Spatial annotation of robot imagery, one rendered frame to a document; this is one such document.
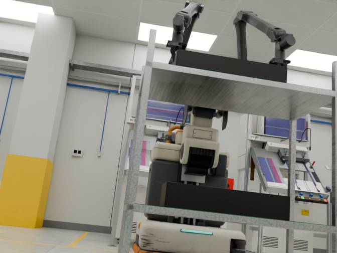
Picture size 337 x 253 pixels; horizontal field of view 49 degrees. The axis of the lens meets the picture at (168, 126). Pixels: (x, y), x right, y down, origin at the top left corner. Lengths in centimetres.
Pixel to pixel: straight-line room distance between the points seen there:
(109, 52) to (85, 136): 142
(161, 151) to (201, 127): 36
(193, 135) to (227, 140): 366
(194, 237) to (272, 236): 219
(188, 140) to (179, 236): 57
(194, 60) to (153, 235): 100
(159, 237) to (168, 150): 65
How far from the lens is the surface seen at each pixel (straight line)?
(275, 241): 433
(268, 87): 172
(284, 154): 448
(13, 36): 640
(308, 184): 428
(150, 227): 218
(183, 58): 185
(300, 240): 446
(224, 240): 226
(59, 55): 558
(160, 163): 253
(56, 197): 566
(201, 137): 235
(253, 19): 235
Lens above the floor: 31
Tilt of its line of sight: 14 degrees up
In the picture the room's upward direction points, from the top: 6 degrees clockwise
